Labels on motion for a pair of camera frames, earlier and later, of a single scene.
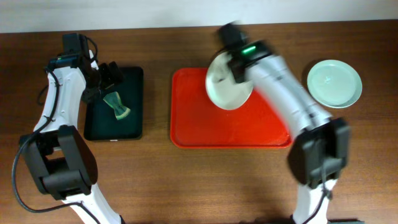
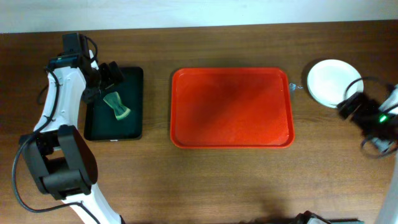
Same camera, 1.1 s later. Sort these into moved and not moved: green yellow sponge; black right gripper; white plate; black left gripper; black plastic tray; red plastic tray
Moved: white plate; black right gripper
Not moved: black left gripper; green yellow sponge; black plastic tray; red plastic tray
